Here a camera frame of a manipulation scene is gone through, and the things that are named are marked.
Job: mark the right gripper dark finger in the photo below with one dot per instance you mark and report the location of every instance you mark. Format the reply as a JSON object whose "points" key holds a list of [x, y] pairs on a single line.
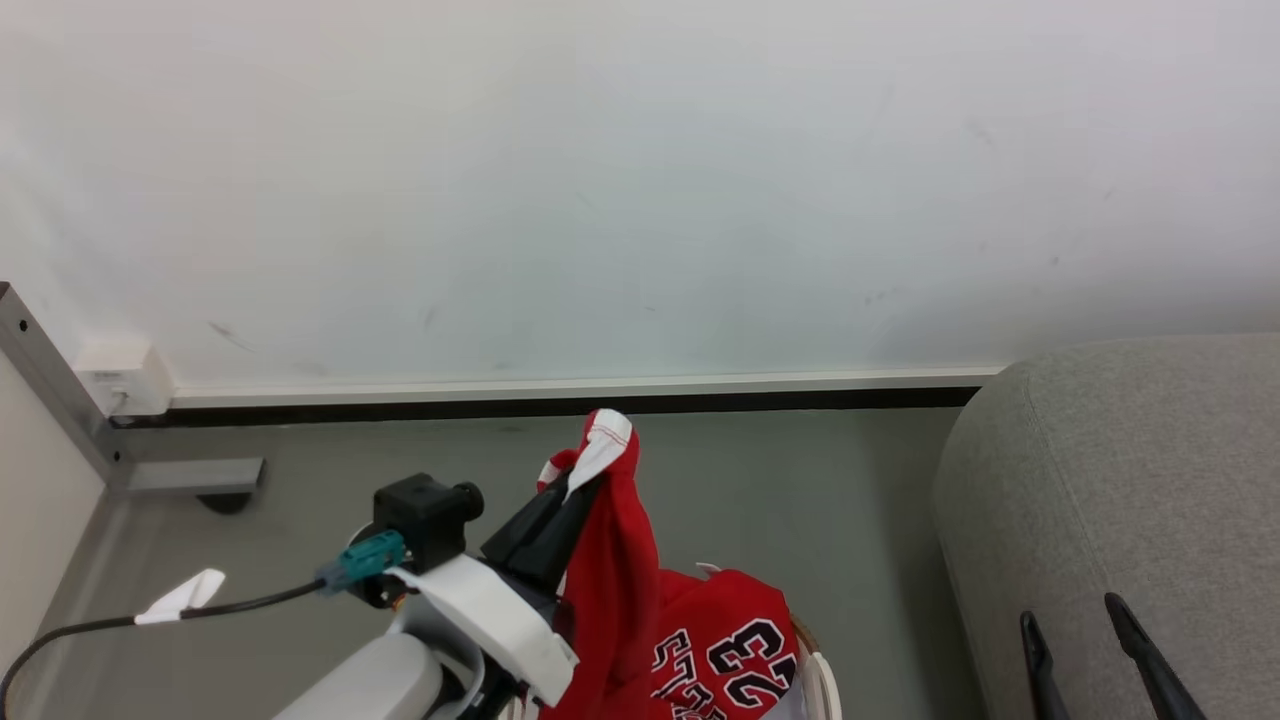
{"points": [[1150, 660], [1038, 665]]}

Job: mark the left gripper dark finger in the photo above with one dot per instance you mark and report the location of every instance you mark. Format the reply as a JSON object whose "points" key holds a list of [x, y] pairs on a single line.
{"points": [[565, 535], [525, 525]]}

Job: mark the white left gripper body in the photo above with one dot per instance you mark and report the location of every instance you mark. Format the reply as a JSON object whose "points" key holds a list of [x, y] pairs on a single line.
{"points": [[490, 610]]}

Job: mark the red basketball jersey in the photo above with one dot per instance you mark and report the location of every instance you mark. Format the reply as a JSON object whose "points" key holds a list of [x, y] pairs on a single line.
{"points": [[620, 580]]}

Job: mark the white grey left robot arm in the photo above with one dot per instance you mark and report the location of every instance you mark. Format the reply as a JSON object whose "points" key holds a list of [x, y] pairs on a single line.
{"points": [[375, 685]]}

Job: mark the white laundry basket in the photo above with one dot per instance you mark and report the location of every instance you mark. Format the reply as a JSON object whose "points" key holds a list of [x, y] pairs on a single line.
{"points": [[822, 685]]}

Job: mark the white and black baseboard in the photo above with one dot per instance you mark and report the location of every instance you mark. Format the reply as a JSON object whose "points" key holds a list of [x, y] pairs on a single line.
{"points": [[600, 392]]}

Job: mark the grey fabric sofa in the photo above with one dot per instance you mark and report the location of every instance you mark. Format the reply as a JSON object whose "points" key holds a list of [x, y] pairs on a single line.
{"points": [[1130, 480]]}

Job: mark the cream side panel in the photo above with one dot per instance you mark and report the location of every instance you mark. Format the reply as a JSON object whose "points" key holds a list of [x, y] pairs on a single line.
{"points": [[40, 500]]}

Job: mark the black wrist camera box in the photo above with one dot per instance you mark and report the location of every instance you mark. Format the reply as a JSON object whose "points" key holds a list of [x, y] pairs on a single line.
{"points": [[425, 515]]}

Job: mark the black frame foot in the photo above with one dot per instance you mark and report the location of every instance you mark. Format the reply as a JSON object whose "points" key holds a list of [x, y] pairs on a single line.
{"points": [[226, 501]]}

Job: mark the white wall socket box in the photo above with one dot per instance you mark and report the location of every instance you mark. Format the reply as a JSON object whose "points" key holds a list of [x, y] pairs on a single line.
{"points": [[125, 375]]}

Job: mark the grey metal frame leg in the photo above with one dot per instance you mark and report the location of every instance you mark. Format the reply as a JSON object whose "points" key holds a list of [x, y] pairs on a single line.
{"points": [[60, 395]]}

